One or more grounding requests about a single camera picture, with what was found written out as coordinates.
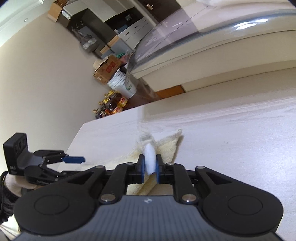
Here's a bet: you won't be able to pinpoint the cream terry towel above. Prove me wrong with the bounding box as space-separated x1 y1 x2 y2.
103 130 182 196

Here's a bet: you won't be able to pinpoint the black sleeved left forearm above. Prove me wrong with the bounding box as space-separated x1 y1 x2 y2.
0 171 19 224

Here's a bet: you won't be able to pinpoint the white knit gloved left hand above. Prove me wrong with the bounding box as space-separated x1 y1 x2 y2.
4 173 37 197

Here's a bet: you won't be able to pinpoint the cooking oil bottles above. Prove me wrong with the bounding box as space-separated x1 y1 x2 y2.
93 90 128 119

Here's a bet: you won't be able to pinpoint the cardboard box with red print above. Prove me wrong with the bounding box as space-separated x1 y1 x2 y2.
93 55 122 84

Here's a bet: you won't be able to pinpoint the white plastic bucket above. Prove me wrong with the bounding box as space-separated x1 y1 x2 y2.
107 69 137 99

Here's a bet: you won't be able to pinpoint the straw hat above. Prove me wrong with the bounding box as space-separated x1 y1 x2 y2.
93 56 108 71

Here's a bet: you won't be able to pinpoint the grey hanging bag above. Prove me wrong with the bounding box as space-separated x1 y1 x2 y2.
80 35 99 53

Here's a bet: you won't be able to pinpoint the white storage cabinet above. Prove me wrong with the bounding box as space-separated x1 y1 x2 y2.
57 1 153 56

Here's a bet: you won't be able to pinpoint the white sofa with glass table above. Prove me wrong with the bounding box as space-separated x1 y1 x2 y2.
127 1 295 91

